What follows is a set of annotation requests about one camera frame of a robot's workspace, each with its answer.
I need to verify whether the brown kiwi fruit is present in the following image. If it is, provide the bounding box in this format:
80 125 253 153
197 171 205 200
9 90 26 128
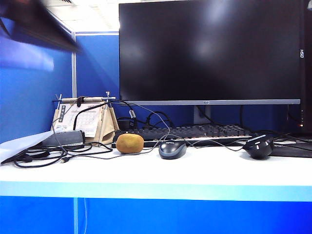
116 133 145 155

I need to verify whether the grey black computer mouse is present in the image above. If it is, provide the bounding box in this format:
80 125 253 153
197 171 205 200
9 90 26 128
158 140 188 160

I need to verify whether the black gaming mouse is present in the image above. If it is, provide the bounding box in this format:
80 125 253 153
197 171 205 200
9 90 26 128
243 135 274 160

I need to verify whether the black mouse pad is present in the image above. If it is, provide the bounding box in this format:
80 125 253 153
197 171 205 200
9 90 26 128
270 133 312 158

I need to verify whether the black mechanical keyboard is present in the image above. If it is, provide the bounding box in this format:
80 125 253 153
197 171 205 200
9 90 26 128
111 123 257 148

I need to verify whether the grey monitor stand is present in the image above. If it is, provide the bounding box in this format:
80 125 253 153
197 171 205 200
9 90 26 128
194 105 212 125

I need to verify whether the beige canvas desk calendar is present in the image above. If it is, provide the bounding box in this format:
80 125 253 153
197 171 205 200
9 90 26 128
50 91 120 147

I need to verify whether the large black computer monitor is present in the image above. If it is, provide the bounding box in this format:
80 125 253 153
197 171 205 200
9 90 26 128
118 0 306 106

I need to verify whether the black power adapter box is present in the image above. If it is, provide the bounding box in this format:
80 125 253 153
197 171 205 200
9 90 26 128
40 130 86 148

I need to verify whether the white paper sheet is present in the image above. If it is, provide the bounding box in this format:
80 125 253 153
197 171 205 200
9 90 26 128
0 130 56 165

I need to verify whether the black portrait monitor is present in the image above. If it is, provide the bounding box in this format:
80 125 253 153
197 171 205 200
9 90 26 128
299 0 312 134

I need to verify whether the thin grey mouse cable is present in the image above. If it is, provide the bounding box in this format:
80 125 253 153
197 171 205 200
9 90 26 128
96 101 172 161

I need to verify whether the thin black mouse cable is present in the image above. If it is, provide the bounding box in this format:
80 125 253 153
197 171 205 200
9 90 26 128
185 139 247 152

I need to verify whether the thick black arched cable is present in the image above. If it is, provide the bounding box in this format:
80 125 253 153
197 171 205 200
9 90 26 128
72 99 134 132

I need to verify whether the silver partition post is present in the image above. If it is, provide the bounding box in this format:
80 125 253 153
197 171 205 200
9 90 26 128
71 30 78 98

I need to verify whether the grey usb plug cable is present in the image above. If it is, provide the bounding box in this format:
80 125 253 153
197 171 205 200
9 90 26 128
55 104 72 164

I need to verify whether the thin white hanging cable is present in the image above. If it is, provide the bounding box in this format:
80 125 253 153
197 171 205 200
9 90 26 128
82 197 89 234

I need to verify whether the black looped cable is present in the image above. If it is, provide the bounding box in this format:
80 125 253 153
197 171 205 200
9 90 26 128
13 142 114 169

